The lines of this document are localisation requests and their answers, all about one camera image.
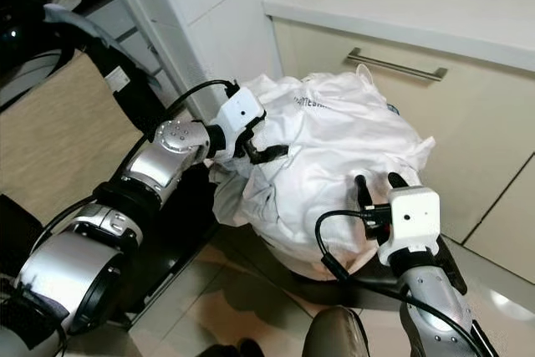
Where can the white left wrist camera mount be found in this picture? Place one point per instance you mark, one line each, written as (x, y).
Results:
(241, 110)

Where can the washing machine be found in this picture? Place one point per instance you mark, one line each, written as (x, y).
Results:
(29, 74)

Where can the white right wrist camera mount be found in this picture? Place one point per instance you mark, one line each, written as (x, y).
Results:
(414, 219)

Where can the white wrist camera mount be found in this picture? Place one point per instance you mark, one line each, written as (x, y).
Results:
(241, 110)
(414, 219)

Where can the pink laundry basket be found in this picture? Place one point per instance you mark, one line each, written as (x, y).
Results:
(318, 267)

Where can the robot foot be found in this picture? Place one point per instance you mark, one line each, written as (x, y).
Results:
(230, 349)
(338, 336)

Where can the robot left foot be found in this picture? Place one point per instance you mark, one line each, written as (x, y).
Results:
(230, 349)

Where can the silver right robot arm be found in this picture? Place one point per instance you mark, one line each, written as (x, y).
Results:
(426, 307)

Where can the beige towel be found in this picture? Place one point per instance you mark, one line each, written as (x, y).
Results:
(58, 148)

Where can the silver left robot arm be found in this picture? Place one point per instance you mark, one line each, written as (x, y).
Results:
(63, 277)

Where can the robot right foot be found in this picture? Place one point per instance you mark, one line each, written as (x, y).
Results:
(338, 336)

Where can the white printed garment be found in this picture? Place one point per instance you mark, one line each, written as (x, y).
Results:
(334, 144)

